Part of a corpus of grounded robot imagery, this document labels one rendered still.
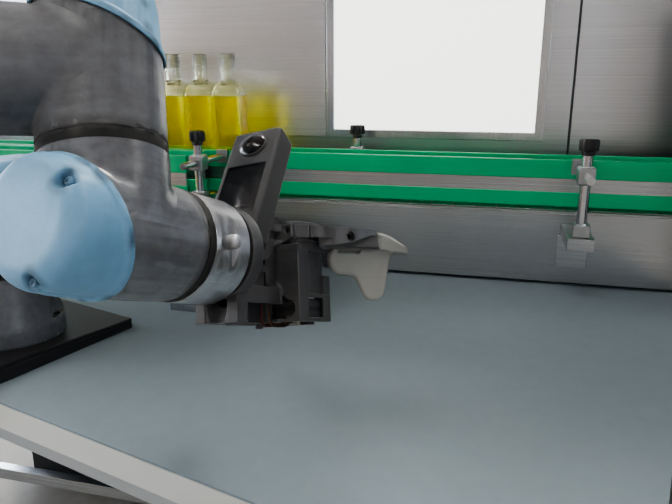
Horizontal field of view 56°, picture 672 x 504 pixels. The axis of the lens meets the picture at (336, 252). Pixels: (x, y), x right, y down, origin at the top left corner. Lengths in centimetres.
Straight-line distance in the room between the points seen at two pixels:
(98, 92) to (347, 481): 39
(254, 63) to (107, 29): 100
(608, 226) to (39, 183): 96
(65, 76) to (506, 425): 53
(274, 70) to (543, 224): 63
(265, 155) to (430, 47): 82
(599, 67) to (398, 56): 38
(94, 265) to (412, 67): 103
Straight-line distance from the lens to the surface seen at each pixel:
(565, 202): 116
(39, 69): 39
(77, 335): 92
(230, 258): 42
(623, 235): 116
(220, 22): 142
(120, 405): 76
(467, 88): 130
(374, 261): 56
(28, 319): 89
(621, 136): 135
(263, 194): 50
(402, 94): 131
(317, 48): 135
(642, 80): 135
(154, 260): 37
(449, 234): 115
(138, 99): 38
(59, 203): 34
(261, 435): 67
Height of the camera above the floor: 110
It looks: 15 degrees down
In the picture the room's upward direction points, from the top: straight up
